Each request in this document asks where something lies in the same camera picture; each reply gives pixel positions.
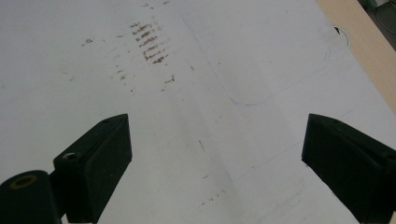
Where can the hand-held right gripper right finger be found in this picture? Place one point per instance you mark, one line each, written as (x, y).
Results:
(351, 168)

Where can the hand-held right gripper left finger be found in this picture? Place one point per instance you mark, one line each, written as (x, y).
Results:
(96, 168)

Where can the white table cover sheet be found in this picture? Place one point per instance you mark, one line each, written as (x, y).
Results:
(199, 93)

